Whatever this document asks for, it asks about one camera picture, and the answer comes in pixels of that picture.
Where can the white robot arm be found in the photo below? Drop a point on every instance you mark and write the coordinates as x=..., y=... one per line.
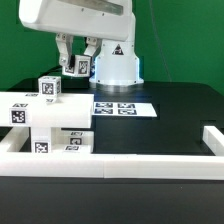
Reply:
x=115, y=63

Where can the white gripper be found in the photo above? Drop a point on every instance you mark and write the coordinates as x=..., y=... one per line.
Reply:
x=94, y=19

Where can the white U-shaped fence frame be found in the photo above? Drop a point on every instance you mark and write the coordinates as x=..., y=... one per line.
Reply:
x=13, y=162

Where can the white chair back frame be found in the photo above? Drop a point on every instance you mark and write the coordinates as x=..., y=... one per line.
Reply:
x=33, y=110

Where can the white chair seat block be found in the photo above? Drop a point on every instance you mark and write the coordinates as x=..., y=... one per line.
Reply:
x=40, y=140

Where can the white tag marker sheet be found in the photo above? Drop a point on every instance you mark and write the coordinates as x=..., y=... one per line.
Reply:
x=124, y=109

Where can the white tagged cube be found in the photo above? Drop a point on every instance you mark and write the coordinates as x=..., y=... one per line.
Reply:
x=79, y=66
x=49, y=85

